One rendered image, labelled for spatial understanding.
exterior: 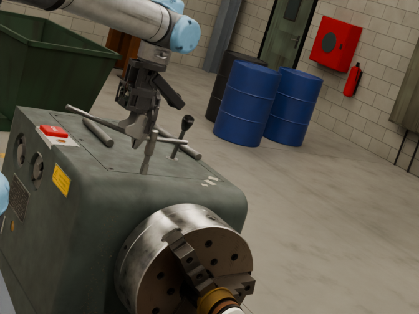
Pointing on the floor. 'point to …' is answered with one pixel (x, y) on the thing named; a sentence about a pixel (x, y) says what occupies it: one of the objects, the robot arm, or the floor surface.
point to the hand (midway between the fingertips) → (138, 143)
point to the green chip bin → (48, 66)
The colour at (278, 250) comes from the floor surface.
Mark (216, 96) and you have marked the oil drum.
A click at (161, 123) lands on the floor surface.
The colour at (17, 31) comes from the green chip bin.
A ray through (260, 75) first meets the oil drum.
